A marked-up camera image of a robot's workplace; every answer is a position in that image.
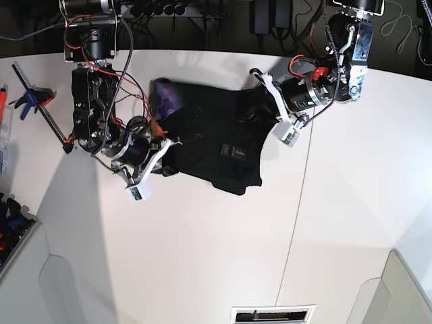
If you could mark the black t-shirt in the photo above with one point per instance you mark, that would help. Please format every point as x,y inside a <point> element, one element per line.
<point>216,147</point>

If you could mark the orange handled tool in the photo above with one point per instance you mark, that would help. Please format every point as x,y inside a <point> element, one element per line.
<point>3,94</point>

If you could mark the white chair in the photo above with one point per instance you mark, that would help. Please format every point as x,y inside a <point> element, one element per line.
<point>58,286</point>
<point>394,297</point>

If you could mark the left white chair back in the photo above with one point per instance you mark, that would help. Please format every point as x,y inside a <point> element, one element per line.
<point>58,286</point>

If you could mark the clear plastic organizer box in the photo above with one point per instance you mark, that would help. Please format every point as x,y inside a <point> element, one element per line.
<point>6,125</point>

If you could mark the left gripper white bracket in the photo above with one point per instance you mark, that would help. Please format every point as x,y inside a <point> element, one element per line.
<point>292,98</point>

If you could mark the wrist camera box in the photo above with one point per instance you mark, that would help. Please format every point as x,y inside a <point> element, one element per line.
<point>288,133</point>
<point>138,192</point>

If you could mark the right white chair back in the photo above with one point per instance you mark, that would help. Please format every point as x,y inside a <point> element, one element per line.
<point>394,297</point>

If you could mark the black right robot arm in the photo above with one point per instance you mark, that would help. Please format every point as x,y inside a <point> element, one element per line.
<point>100,42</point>

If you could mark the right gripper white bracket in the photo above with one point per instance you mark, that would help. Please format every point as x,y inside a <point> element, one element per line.
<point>137,159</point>

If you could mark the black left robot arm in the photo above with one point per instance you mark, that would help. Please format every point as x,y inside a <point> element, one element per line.
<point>328,59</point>

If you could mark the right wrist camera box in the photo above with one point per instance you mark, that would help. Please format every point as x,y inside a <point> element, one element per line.
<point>138,192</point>

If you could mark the blue orange bar clamp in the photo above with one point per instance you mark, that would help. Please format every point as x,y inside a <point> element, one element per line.
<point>37,99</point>

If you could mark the aluminium frame post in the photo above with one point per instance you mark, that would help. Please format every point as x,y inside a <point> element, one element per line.
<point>210,26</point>

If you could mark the black power adapter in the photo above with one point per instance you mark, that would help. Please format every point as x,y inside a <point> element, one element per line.
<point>264,15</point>

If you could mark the grey bin of clamps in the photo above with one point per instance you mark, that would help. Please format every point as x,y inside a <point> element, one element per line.
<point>16,221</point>

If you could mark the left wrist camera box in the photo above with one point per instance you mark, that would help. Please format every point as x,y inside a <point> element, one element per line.
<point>288,133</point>

